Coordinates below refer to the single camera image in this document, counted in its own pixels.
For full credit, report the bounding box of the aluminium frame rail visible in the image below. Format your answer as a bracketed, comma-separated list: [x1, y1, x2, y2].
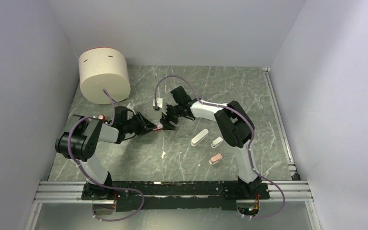
[34, 70, 313, 207]

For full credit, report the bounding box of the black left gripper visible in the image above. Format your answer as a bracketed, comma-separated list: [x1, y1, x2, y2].
[122, 111, 157, 135]

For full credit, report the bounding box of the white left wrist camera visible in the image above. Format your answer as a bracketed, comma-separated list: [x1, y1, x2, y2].
[127, 102, 136, 113]

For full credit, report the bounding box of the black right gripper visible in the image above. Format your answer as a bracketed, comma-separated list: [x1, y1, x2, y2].
[160, 103, 183, 131]

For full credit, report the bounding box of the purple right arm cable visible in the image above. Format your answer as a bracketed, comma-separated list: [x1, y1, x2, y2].
[154, 75, 286, 220]

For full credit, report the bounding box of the cream cylindrical container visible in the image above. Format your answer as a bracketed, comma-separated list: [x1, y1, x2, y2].
[79, 46, 131, 104]

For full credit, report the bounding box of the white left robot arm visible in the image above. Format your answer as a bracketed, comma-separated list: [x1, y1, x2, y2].
[55, 106, 157, 199]

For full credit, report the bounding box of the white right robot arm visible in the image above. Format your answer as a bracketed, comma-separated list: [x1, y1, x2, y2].
[153, 86, 262, 198]

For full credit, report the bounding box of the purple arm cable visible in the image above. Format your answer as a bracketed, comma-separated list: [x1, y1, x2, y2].
[154, 75, 286, 220]
[67, 89, 146, 222]

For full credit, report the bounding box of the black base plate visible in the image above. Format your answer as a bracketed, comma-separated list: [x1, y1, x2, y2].
[80, 181, 270, 212]

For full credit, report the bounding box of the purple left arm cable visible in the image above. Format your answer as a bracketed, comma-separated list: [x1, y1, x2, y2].
[67, 89, 146, 222]

